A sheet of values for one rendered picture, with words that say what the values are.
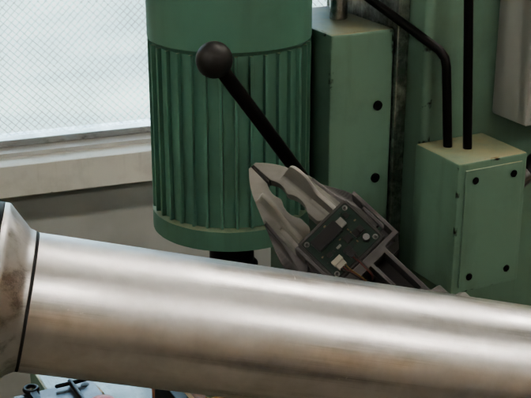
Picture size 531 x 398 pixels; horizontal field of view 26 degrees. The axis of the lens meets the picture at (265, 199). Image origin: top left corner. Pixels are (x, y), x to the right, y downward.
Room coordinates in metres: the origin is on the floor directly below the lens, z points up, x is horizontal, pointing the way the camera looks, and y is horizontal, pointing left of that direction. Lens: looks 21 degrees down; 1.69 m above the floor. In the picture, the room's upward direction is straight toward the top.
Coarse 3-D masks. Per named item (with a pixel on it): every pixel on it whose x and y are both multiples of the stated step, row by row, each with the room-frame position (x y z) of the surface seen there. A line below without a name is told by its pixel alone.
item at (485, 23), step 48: (432, 0) 1.20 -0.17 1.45; (480, 0) 1.22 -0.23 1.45; (480, 48) 1.23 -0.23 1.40; (432, 96) 1.20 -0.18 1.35; (480, 96) 1.23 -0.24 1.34; (528, 144) 1.26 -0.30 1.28; (528, 192) 1.27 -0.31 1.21; (528, 240) 1.27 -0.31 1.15; (432, 288) 1.21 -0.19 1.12; (480, 288) 1.24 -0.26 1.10; (528, 288) 1.27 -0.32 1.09
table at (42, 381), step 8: (32, 376) 1.40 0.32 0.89; (40, 376) 1.39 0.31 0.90; (48, 376) 1.39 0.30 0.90; (40, 384) 1.37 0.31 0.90; (48, 384) 1.36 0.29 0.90; (56, 384) 1.36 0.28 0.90; (96, 384) 1.36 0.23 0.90; (104, 384) 1.36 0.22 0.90; (112, 384) 1.36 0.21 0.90; (104, 392) 1.34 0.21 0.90; (112, 392) 1.34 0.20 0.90; (120, 392) 1.34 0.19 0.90; (128, 392) 1.34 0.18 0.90; (136, 392) 1.34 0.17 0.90; (144, 392) 1.34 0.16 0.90
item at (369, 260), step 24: (336, 216) 0.89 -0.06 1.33; (360, 216) 0.89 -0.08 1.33; (312, 240) 0.88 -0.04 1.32; (336, 240) 0.88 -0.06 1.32; (360, 240) 0.88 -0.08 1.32; (384, 240) 0.88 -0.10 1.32; (312, 264) 0.87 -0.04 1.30; (336, 264) 0.86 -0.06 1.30; (360, 264) 0.86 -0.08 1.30; (384, 264) 0.88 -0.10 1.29
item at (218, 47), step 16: (208, 48) 1.04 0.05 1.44; (224, 48) 1.04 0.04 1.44; (208, 64) 1.03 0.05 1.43; (224, 64) 1.03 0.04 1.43; (224, 80) 1.05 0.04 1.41; (240, 96) 1.05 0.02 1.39; (256, 112) 1.06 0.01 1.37; (272, 128) 1.07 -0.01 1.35; (272, 144) 1.07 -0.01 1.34; (288, 160) 1.08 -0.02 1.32
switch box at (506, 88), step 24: (504, 0) 1.23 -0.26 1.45; (528, 0) 1.19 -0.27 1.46; (504, 24) 1.22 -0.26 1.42; (528, 24) 1.19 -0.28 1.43; (504, 48) 1.22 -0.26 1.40; (528, 48) 1.19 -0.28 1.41; (504, 72) 1.22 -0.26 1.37; (528, 72) 1.19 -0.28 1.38; (504, 96) 1.22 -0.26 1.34; (528, 96) 1.18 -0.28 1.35; (528, 120) 1.18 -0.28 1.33
